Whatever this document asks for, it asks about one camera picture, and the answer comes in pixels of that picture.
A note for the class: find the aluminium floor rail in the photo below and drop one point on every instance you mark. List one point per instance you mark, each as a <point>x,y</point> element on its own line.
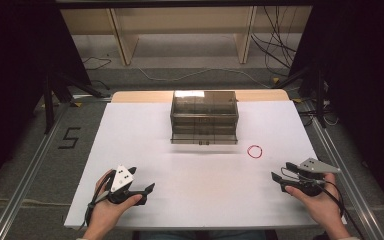
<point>26,176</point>
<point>350,180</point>

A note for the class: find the person's right hand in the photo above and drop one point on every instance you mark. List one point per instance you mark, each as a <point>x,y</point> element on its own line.
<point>323,206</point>

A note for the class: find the person's left hand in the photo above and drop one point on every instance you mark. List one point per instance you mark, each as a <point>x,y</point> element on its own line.
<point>105,213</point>

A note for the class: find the clear brown drawer cabinet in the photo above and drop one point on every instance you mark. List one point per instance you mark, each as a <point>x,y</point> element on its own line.
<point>204,116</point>

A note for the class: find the black tripod stand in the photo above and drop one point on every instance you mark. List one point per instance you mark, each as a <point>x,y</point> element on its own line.
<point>319,96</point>
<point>48,100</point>

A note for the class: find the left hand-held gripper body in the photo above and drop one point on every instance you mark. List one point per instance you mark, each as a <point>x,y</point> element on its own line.
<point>121,180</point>

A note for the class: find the red rubber band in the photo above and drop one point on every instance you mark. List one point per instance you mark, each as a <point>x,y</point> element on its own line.
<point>248,151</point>

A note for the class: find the black curtain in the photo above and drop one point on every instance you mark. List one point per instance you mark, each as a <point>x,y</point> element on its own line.
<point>16,66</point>
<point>366,83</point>

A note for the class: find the light wooden shelf unit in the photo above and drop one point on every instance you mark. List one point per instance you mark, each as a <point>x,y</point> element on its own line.
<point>180,20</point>

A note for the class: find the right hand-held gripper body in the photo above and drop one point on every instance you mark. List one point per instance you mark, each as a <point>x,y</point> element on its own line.
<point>313,166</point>

